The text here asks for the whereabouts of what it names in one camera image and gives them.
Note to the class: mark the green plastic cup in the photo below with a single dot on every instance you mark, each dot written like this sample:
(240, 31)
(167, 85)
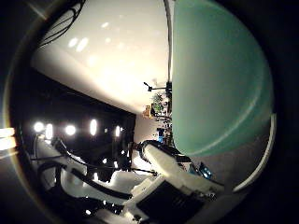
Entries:
(218, 77)

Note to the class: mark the green potted plant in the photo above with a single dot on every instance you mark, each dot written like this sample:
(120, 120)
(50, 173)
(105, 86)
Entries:
(157, 102)

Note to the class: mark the black tripod stand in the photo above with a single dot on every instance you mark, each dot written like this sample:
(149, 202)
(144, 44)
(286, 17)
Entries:
(155, 88)

